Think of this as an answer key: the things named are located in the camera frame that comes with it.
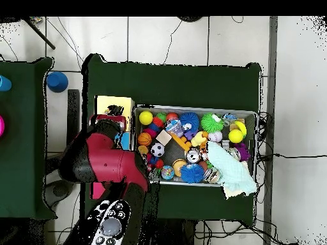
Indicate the mint green cloth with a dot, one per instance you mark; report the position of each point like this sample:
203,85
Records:
230,171

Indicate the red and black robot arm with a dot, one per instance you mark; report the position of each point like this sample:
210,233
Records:
107,163

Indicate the wooden box with three holes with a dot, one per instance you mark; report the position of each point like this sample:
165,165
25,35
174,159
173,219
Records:
104,102

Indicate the shallow clear mesh bin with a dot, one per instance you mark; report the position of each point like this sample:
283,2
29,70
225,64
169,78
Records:
250,176

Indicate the plain wooden block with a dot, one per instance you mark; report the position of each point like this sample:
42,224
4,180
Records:
164,138

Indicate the small soccer ball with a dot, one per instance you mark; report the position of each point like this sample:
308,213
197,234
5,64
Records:
158,149

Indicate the small basketball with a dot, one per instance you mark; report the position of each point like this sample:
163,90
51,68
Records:
144,139

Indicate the orange ball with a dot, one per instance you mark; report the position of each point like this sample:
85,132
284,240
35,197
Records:
172,116

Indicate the yellow ball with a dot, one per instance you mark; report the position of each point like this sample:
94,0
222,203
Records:
235,136
145,117

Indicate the globe print ball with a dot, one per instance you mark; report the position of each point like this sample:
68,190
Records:
167,172

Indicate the blue spiky rubber ball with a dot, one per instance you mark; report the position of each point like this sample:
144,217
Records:
192,173

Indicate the green fuzzy toy with eyes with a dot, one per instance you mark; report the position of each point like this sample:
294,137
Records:
212,122

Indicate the small baseball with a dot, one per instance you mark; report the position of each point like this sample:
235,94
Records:
215,137

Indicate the dark green table cloth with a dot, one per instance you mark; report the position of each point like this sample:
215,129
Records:
168,81
23,153

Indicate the purple spiky toy with eyes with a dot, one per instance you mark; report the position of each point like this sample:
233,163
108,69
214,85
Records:
243,151

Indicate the person's foot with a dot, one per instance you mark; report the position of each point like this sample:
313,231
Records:
190,18

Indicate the pink round object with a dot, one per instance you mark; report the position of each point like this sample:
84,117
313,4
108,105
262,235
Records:
2,126

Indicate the light blue cup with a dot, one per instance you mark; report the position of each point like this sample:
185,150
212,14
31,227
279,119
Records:
4,83

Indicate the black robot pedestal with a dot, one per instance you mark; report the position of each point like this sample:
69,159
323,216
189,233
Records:
179,234

